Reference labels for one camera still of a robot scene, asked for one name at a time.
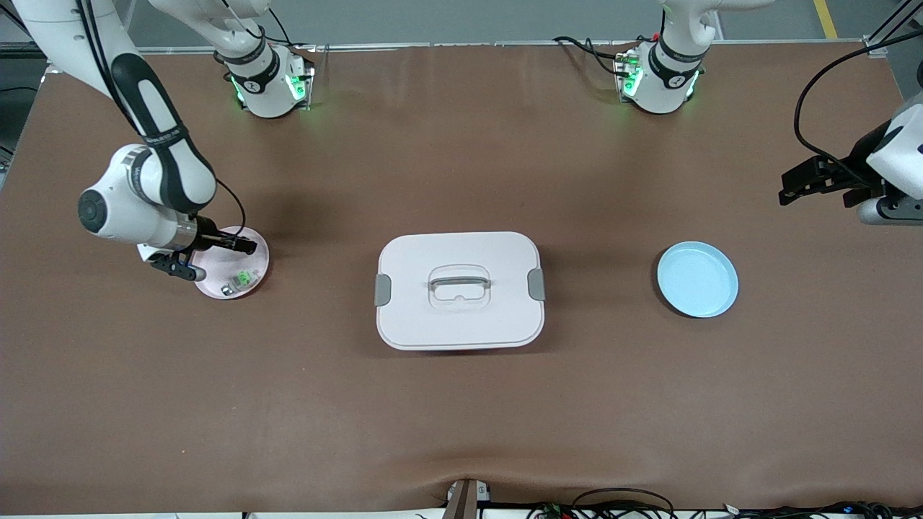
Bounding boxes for silver table edge rail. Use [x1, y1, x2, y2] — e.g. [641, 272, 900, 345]
[137, 40, 866, 55]

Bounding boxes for front camera mount bracket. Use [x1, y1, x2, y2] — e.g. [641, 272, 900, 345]
[443, 478, 493, 519]

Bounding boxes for black right base cable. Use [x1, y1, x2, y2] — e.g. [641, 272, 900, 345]
[267, 6, 298, 48]

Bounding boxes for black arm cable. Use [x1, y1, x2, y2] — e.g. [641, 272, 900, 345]
[793, 27, 923, 186]
[213, 179, 248, 239]

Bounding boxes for white lidded storage box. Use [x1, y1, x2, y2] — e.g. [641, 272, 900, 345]
[375, 231, 547, 352]

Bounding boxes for green and clear push-button switch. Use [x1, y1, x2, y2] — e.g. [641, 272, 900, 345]
[221, 269, 262, 298]

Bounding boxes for light blue round plate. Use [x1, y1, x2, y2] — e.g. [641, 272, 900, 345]
[656, 241, 740, 319]

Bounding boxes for black cable loop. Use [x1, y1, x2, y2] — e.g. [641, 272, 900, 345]
[572, 488, 676, 519]

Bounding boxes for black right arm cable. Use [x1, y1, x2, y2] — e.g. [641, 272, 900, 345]
[213, 179, 248, 239]

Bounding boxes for aluminium frame profile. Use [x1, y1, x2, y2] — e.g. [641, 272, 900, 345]
[862, 0, 923, 55]

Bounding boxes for tangled black cable bundle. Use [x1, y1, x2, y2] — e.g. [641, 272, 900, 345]
[526, 500, 923, 519]

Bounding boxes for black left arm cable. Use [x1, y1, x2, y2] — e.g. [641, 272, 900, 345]
[793, 27, 923, 186]

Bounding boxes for black left base cables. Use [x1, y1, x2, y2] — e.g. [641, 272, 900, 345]
[554, 35, 632, 76]

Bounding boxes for pink round plate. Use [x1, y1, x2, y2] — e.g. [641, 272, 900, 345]
[193, 226, 270, 301]

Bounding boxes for grey box lid handle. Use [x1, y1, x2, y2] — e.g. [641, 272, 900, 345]
[428, 270, 493, 290]

